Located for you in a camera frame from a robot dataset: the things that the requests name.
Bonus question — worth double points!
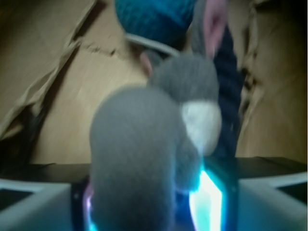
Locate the teal rubber ball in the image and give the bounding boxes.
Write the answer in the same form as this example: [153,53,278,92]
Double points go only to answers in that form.
[115,0,196,45]

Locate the gripper left finger pad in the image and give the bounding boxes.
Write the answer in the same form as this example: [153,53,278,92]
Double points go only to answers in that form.
[0,179,94,231]

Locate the gripper right finger pad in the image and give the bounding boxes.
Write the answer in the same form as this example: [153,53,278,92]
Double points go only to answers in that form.
[189,157,308,231]

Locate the brown paper bag bin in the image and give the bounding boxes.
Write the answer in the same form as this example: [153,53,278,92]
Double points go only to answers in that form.
[0,0,308,166]

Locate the dark navy rope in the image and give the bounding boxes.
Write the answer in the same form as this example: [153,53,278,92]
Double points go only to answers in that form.
[213,24,244,158]

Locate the gray plush bunny toy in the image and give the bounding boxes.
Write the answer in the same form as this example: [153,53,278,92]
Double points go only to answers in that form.
[90,0,227,231]

